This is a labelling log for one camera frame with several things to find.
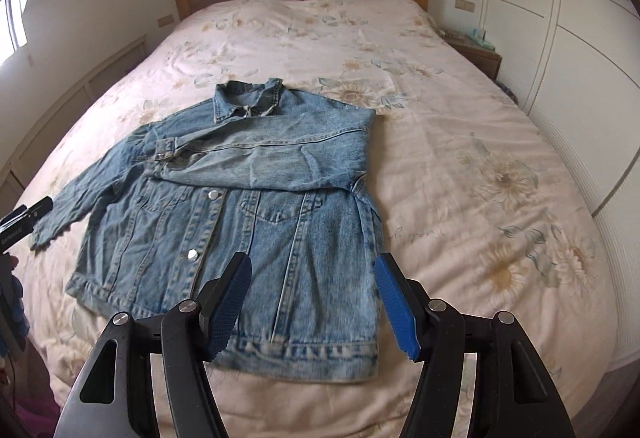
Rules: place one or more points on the white wardrobe doors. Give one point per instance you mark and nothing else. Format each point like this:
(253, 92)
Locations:
(575, 18)

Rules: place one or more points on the beige wall socket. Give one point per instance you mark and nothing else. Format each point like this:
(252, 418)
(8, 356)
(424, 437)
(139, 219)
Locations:
(464, 4)
(166, 20)

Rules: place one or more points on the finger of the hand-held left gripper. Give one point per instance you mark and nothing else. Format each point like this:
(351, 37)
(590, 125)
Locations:
(35, 209)

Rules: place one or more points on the window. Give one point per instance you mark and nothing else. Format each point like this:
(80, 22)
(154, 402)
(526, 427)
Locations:
(17, 8)

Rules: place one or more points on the wooden nightstand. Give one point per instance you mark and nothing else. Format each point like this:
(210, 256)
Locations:
(475, 59)

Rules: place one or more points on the magenta cloth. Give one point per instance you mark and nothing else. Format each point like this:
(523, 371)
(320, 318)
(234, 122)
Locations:
(30, 408)

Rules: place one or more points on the bed with floral pink bedspread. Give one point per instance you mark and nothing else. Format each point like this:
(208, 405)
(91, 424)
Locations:
(450, 118)

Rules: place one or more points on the blue denim jeans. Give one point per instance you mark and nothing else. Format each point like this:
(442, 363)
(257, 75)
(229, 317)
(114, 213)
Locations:
(280, 158)

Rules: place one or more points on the blue patterned cloth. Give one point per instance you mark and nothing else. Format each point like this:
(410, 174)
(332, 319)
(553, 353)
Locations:
(506, 92)

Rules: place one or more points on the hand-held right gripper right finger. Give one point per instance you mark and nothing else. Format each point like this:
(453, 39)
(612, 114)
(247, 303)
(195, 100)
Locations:
(395, 308)

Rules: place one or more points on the white low cabinet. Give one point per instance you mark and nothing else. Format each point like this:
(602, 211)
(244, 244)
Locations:
(60, 108)

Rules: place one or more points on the person's left hand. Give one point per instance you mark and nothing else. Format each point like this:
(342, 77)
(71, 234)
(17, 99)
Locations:
(15, 303)

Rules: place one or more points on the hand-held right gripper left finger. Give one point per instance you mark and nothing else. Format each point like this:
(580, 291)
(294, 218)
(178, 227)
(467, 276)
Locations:
(230, 303)

